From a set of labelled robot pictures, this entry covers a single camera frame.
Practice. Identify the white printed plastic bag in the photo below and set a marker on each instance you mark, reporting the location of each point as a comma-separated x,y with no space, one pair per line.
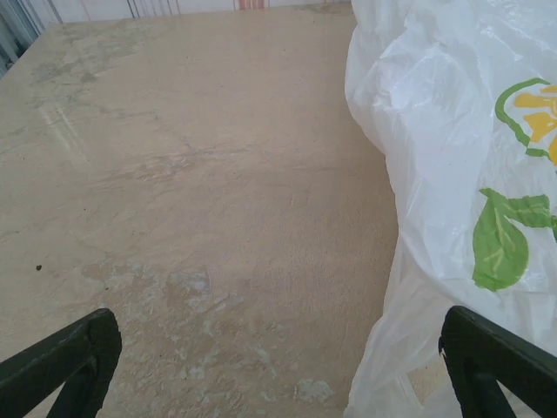
435,130

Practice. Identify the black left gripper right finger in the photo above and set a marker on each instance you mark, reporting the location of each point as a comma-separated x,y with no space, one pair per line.
487,344

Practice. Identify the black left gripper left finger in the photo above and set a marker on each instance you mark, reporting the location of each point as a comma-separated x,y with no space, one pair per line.
65,344

